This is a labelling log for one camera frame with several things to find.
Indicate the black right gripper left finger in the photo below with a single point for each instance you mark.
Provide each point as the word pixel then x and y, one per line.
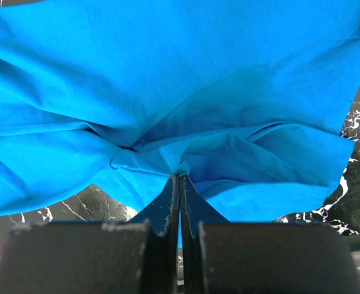
pixel 137 256

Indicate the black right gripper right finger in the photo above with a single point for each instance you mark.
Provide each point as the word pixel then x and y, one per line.
pixel 253 257

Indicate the blue t-shirt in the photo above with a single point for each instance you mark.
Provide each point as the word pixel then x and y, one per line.
pixel 246 98

